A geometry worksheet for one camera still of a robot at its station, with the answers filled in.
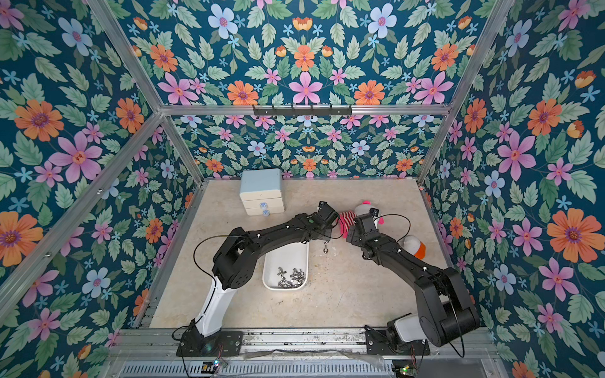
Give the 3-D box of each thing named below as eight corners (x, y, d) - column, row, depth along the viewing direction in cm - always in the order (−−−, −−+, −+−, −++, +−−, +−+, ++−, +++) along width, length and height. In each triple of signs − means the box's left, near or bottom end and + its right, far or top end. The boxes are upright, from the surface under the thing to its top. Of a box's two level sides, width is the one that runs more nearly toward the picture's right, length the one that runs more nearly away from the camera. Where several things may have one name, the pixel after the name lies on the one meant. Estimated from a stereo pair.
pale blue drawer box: (245, 217, 107) (235, 194, 95) (255, 176, 125) (248, 152, 112) (284, 217, 107) (279, 194, 95) (289, 176, 124) (285, 152, 112)
